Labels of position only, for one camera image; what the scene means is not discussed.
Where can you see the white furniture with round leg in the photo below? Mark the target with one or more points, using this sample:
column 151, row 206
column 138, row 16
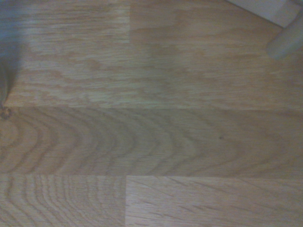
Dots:
column 284, row 35

